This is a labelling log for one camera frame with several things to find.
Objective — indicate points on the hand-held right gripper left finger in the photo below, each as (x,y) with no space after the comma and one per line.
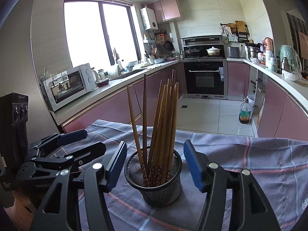
(118,166)

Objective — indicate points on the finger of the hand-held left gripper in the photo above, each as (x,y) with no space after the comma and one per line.
(72,134)
(93,150)

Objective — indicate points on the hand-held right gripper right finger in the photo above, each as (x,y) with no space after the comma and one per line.
(193,166)

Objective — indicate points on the black mesh utensil holder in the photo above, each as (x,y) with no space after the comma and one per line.
(154,195)

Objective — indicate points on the bundle of bamboo chopsticks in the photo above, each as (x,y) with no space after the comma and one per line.
(168,125)

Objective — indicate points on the person's left hand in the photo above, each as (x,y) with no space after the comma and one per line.
(22,201)

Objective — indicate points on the pink base cabinet run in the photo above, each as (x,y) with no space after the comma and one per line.
(110,108)
(274,105)

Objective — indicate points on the blue plaid tablecloth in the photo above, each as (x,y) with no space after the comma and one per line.
(240,158)

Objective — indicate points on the white microwave oven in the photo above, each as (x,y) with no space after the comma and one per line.
(69,86)

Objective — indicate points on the red bowl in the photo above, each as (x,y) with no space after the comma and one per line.
(103,83)

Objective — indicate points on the white electric kettle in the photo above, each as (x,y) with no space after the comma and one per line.
(95,75)

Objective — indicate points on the plastic oil bottle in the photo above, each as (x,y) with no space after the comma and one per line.
(245,113)

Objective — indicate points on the black built-in oven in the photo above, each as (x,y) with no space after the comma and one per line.
(204,80)

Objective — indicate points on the large kitchen window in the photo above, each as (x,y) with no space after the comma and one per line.
(96,33)

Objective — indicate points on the metal basin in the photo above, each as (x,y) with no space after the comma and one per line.
(160,60)

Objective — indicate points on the black pot with glass lid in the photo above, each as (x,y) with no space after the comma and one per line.
(192,53)

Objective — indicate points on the white casserole pot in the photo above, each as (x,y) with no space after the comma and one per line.
(213,51)

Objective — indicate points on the silver countertop appliance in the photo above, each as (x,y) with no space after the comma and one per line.
(233,52)

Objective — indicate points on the hanging black frying pan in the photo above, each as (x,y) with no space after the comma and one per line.
(169,45)

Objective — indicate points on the black range hood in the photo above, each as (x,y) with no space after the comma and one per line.
(202,41)

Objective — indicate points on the steel pressure cooker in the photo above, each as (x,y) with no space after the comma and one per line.
(252,52)

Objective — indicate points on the white plastic jar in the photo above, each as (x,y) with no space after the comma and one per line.
(271,63)

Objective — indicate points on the pink thermos jug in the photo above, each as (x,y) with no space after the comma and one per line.
(269,44)

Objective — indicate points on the wooden cutting board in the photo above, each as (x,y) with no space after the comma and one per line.
(240,26)

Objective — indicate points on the black wall rack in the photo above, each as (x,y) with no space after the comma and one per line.
(243,38)

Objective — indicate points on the white wall water heater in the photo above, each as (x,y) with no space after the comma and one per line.
(149,18)

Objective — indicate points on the pink wall cabinet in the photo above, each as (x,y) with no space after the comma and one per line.
(168,9)

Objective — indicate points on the framed wall picture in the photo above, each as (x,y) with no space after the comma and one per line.
(303,48)

